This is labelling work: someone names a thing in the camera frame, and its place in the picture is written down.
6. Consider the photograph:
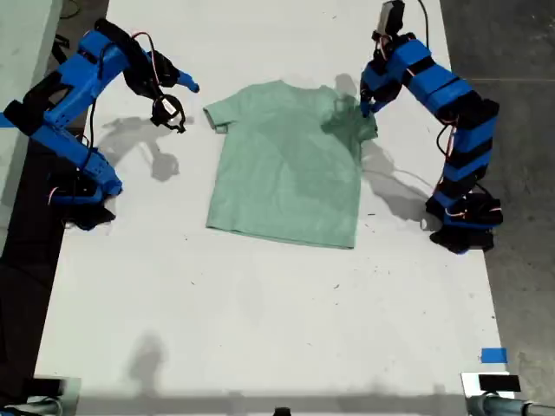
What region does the black tripod leg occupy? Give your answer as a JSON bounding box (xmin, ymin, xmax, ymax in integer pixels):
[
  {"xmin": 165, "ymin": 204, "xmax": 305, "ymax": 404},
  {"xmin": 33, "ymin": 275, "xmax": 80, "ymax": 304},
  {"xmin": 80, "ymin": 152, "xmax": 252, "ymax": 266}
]
[{"xmin": 50, "ymin": 35, "xmax": 73, "ymax": 66}]

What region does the small black box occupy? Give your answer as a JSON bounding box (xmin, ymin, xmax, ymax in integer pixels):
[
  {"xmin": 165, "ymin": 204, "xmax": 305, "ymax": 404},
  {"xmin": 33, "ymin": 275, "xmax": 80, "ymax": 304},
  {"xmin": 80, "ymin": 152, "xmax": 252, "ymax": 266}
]
[
  {"xmin": 30, "ymin": 378, "xmax": 67, "ymax": 398},
  {"xmin": 478, "ymin": 374, "xmax": 522, "ymax": 393}
]

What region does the pale side table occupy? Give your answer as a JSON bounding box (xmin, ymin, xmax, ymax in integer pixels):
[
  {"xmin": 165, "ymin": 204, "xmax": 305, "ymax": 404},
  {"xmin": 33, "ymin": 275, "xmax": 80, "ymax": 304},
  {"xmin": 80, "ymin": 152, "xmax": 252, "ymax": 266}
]
[{"xmin": 0, "ymin": 0, "xmax": 64, "ymax": 257}]

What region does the grey-green clamp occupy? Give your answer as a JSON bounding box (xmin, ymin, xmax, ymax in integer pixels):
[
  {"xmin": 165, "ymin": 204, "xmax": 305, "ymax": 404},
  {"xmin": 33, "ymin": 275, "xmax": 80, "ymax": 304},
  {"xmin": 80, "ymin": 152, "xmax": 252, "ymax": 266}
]
[
  {"xmin": 0, "ymin": 396, "xmax": 66, "ymax": 416},
  {"xmin": 466, "ymin": 392, "xmax": 555, "ymax": 416}
]

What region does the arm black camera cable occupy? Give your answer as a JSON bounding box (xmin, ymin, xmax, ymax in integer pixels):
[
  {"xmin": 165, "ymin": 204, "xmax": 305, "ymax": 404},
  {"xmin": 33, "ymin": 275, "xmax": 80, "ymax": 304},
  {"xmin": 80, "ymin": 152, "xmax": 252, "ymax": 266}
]
[
  {"xmin": 414, "ymin": 0, "xmax": 431, "ymax": 48},
  {"xmin": 86, "ymin": 41, "xmax": 109, "ymax": 153}
]

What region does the pale green T-shirt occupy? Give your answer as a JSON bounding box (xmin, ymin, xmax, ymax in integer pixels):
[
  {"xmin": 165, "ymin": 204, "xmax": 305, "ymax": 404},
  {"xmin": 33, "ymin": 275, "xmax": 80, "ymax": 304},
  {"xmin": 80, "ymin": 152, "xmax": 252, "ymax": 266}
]
[{"xmin": 202, "ymin": 80, "xmax": 379, "ymax": 250}]

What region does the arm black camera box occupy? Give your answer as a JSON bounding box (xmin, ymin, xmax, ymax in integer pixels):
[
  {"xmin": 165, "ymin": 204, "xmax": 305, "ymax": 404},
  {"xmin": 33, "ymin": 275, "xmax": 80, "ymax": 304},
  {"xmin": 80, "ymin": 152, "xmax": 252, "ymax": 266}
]
[
  {"xmin": 149, "ymin": 94, "xmax": 187, "ymax": 134},
  {"xmin": 373, "ymin": 0, "xmax": 407, "ymax": 38}
]

